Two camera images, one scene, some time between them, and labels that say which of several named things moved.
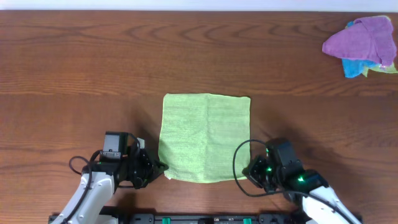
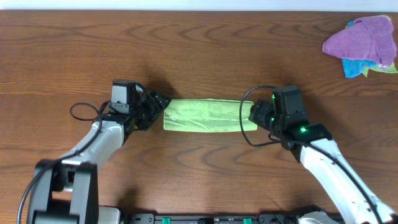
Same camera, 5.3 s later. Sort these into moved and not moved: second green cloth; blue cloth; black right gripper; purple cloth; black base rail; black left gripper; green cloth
Moved: black right gripper; green cloth; black left gripper
Not moved: purple cloth; blue cloth; black base rail; second green cloth
